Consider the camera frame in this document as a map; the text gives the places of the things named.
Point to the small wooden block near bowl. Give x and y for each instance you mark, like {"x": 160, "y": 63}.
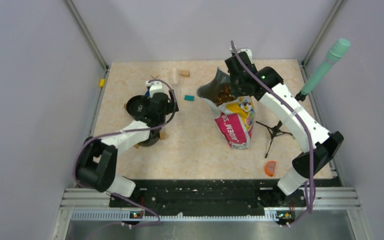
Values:
{"x": 162, "y": 135}

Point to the wooden block right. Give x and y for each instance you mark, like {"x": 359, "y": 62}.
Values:
{"x": 184, "y": 73}

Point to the yellow block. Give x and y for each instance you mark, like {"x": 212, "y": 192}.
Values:
{"x": 102, "y": 83}

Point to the black pet bowl far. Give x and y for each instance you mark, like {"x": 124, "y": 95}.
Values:
{"x": 137, "y": 106}

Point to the clear plastic scoop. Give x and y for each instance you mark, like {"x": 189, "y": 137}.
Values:
{"x": 175, "y": 81}

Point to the teal block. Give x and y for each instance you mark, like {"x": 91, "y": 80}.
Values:
{"x": 190, "y": 98}

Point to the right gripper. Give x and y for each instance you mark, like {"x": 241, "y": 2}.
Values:
{"x": 234, "y": 92}

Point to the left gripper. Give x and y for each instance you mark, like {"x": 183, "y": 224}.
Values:
{"x": 171, "y": 105}

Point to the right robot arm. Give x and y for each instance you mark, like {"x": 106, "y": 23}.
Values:
{"x": 318, "y": 144}

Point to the black pet bowl near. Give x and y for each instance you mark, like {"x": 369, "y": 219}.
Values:
{"x": 154, "y": 136}

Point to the black pet bowl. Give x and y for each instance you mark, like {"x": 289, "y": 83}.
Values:
{"x": 154, "y": 136}
{"x": 137, "y": 106}

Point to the black mini tripod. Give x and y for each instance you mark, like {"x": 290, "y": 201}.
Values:
{"x": 274, "y": 132}

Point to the pet food bag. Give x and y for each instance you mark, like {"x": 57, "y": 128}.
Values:
{"x": 233, "y": 115}

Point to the orange plastic piece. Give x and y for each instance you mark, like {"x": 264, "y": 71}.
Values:
{"x": 270, "y": 168}

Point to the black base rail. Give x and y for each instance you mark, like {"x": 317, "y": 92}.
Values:
{"x": 214, "y": 197}

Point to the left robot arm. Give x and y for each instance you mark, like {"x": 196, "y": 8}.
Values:
{"x": 96, "y": 162}

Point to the mint green microphone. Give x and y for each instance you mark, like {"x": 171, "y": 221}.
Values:
{"x": 333, "y": 55}

